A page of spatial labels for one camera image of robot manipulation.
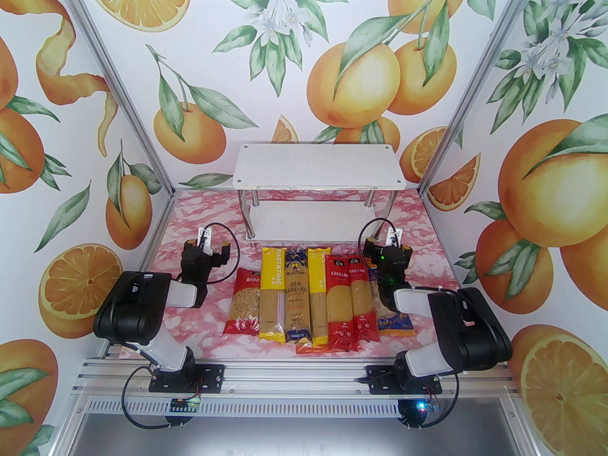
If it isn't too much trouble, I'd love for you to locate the right small controller board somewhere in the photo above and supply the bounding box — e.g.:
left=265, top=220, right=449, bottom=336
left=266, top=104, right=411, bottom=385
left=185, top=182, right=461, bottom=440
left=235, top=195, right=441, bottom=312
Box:
left=398, top=399, right=440, bottom=430

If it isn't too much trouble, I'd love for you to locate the left base black cable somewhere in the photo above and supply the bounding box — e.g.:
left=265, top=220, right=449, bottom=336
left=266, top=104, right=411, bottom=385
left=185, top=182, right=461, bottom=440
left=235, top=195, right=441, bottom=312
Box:
left=121, top=366, right=202, bottom=431

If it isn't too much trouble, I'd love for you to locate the yellow Pastatime spaghetti pack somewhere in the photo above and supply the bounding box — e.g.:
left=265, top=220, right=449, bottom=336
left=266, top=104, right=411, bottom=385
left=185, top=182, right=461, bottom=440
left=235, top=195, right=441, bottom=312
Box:
left=308, top=248, right=332, bottom=350
left=259, top=247, right=287, bottom=343

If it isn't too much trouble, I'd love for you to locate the red spaghetti pack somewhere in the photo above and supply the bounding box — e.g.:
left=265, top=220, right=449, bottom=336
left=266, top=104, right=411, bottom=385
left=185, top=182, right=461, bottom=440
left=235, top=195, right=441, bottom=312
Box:
left=324, top=255, right=361, bottom=353
left=349, top=256, right=380, bottom=342

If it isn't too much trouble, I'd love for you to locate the aluminium frame post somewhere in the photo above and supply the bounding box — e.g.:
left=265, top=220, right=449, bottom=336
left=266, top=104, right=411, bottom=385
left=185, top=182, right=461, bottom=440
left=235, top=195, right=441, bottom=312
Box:
left=417, top=0, right=538, bottom=196
left=57, top=0, right=174, bottom=196

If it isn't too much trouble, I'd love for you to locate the blue shell pasta bag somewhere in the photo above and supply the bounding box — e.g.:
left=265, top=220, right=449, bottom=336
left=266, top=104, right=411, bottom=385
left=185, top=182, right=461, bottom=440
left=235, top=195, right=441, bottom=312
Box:
left=368, top=274, right=417, bottom=336

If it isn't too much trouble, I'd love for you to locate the white two-tier shelf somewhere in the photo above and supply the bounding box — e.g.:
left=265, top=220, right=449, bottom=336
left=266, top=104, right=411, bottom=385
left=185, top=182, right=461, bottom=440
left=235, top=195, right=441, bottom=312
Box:
left=232, top=143, right=407, bottom=245

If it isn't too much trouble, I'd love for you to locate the base black cable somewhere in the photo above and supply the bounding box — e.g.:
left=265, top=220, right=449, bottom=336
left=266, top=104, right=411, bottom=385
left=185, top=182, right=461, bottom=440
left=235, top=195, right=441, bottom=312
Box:
left=121, top=366, right=202, bottom=431
left=406, top=378, right=462, bottom=430

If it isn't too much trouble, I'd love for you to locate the dark blue spaghetti pack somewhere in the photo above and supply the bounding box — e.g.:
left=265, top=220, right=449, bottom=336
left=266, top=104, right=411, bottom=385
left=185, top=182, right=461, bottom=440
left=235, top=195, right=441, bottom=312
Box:
left=284, top=250, right=312, bottom=345

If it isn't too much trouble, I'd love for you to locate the grey metal sheet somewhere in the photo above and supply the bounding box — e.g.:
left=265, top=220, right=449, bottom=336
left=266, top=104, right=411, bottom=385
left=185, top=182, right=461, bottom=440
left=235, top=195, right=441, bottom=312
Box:
left=62, top=411, right=537, bottom=456

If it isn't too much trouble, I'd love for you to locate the red fusilli pasta bag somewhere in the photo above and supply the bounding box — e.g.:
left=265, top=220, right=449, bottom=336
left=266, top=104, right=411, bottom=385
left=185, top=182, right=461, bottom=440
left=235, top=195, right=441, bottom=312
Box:
left=223, top=269, right=262, bottom=336

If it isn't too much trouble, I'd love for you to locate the right base black cable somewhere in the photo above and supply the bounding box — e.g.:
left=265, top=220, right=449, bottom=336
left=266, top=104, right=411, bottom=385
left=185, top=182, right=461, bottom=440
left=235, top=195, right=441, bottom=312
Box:
left=406, top=378, right=462, bottom=430

